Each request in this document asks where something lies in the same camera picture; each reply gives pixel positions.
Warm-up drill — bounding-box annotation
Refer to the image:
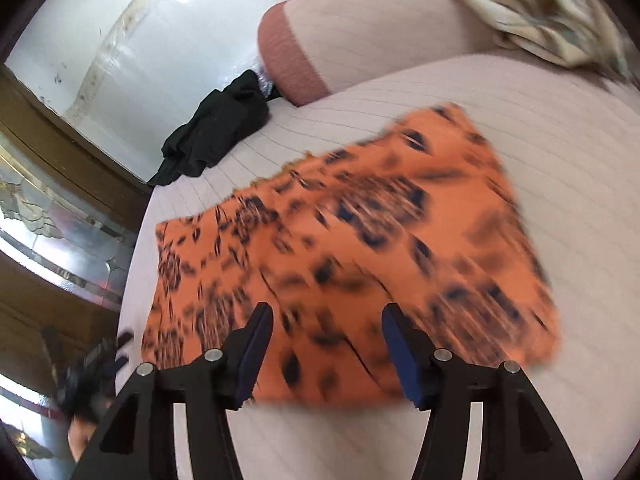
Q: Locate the orange floral garment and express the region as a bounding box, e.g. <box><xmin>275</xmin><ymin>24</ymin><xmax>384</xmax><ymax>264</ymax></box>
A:
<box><xmin>141</xmin><ymin>103</ymin><xmax>560</xmax><ymax>405</ymax></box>

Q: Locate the black clothing pile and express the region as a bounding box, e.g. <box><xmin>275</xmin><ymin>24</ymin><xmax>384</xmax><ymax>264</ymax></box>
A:
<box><xmin>148</xmin><ymin>70</ymin><xmax>269</xmax><ymax>188</ymax></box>

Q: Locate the person's left hand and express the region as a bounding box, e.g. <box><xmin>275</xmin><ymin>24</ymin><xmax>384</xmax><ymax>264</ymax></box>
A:
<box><xmin>67</xmin><ymin>416</ymin><xmax>98</xmax><ymax>463</ymax></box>

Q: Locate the brown wooden door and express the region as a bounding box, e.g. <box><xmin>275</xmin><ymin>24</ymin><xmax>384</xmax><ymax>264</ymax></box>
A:
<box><xmin>0</xmin><ymin>64</ymin><xmax>151</xmax><ymax>461</ymax></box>

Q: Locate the pink quilted bolster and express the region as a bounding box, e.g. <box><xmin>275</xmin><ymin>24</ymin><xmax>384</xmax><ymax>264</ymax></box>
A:
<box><xmin>257</xmin><ymin>0</ymin><xmax>496</xmax><ymax>106</ymax></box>

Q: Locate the cream floral blanket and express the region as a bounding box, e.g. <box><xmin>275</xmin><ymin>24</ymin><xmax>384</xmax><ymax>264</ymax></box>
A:
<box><xmin>461</xmin><ymin>0</ymin><xmax>637</xmax><ymax>82</ymax></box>

